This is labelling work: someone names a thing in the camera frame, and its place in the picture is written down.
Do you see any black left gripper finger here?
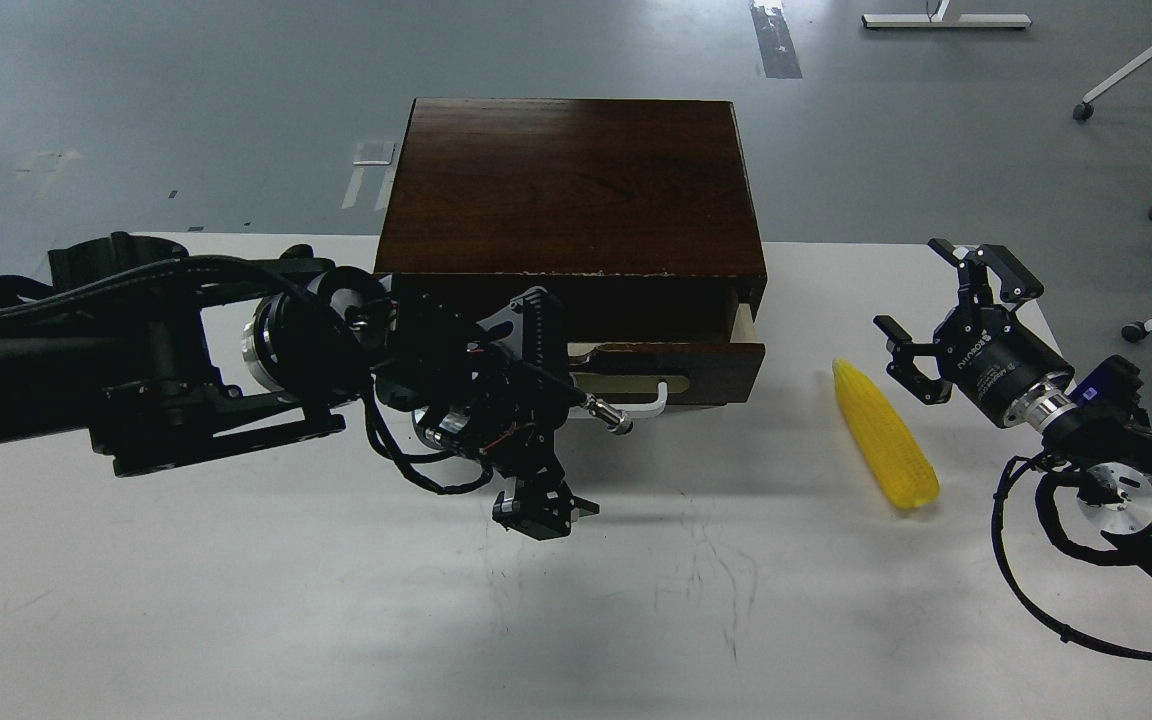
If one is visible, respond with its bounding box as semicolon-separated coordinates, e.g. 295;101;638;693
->
492;473;602;541

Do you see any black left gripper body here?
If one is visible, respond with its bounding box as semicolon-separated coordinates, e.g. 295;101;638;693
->
412;286;577;480

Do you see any yellow corn cob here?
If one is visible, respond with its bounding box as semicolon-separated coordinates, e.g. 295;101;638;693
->
831;357;940;510

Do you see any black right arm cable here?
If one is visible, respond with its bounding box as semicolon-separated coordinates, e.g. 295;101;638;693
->
990;450;1152;670

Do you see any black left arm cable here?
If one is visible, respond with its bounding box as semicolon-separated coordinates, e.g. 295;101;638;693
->
361;391;497;497

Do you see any dark wooden drawer cabinet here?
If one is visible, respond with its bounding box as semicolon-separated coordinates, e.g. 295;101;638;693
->
376;97;768;342

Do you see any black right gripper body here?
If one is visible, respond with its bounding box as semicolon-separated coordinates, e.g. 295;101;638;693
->
933;305;1073;429

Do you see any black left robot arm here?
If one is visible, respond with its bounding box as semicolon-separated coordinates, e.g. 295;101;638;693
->
0;232;634;541

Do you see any wooden drawer with white handle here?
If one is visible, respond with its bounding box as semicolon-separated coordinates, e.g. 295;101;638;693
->
567;304;765;414

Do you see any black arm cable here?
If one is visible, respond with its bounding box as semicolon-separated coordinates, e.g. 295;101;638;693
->
361;391;497;497
990;450;1152;670

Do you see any white table foot bar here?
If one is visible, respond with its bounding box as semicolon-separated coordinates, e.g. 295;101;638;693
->
861;1;1032;29

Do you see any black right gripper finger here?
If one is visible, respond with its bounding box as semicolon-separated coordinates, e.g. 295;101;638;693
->
873;314;954;406
929;238;1044;311

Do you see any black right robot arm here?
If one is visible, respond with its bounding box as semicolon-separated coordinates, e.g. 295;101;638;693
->
874;238;1152;662

